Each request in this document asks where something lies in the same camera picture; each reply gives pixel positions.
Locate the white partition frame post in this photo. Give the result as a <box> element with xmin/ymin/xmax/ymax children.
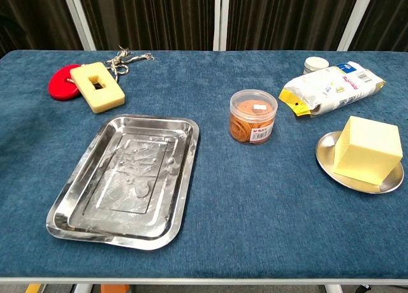
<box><xmin>212</xmin><ymin>0</ymin><xmax>230</xmax><ymax>51</ymax></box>
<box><xmin>337</xmin><ymin>0</ymin><xmax>377</xmax><ymax>51</ymax></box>
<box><xmin>60</xmin><ymin>0</ymin><xmax>96</xmax><ymax>51</ymax></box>

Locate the beige twisted rope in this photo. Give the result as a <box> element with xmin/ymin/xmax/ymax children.
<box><xmin>105</xmin><ymin>45</ymin><xmax>154</xmax><ymax>83</ymax></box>

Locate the small white round jar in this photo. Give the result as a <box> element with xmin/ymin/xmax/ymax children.
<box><xmin>303</xmin><ymin>57</ymin><xmax>330</xmax><ymax>76</ymax></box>

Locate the yellow cube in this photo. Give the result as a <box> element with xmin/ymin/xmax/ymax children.
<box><xmin>333</xmin><ymin>115</ymin><xmax>404</xmax><ymax>185</ymax></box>

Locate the yellow rectangular block with hole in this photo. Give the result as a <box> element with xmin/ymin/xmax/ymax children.
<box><xmin>69</xmin><ymin>62</ymin><xmax>126</xmax><ymax>114</ymax></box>

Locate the dark brown curtain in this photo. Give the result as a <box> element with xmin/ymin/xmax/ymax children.
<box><xmin>76</xmin><ymin>0</ymin><xmax>217</xmax><ymax>51</ymax></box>
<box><xmin>0</xmin><ymin>0</ymin><xmax>84</xmax><ymax>60</ymax></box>
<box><xmin>226</xmin><ymin>0</ymin><xmax>363</xmax><ymax>51</ymax></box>
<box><xmin>349</xmin><ymin>0</ymin><xmax>408</xmax><ymax>53</ymax></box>

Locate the white and yellow snack bag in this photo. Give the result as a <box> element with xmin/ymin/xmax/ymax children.
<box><xmin>278</xmin><ymin>61</ymin><xmax>386</xmax><ymax>119</ymax></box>

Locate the orange floor object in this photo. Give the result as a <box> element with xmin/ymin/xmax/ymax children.
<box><xmin>101</xmin><ymin>285</ymin><xmax>131</xmax><ymax>293</ymax></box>

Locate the blue table cloth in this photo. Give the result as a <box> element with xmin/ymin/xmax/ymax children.
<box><xmin>0</xmin><ymin>50</ymin><xmax>408</xmax><ymax>280</ymax></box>

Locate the round metal plate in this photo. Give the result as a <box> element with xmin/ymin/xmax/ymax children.
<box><xmin>315</xmin><ymin>130</ymin><xmax>405</xmax><ymax>194</ymax></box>

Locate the rectangular stainless steel tray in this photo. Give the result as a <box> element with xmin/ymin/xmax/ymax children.
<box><xmin>46</xmin><ymin>113</ymin><xmax>201</xmax><ymax>251</ymax></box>

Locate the clear jar of rubber bands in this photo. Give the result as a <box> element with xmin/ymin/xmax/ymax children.
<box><xmin>229</xmin><ymin>89</ymin><xmax>279</xmax><ymax>145</ymax></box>

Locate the red round disc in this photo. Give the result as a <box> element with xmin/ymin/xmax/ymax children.
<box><xmin>48</xmin><ymin>64</ymin><xmax>83</xmax><ymax>101</ymax></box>

